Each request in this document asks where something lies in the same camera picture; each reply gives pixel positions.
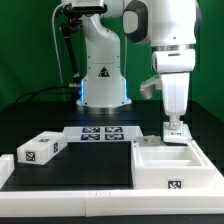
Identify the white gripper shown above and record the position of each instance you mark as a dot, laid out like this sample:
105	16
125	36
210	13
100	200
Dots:
174	69

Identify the white cabinet door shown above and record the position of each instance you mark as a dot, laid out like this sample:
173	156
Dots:
150	140
180	135

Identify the white cabinet body box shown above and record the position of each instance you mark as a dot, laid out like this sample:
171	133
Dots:
171	167

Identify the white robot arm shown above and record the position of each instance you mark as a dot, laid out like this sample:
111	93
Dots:
128	33

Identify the white cabinet top block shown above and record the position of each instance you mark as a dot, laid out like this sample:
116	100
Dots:
42	148

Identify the white U-shaped fence frame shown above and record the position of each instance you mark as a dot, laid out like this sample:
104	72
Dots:
107	202

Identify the white marker base plate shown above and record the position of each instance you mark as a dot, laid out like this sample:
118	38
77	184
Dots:
102	133

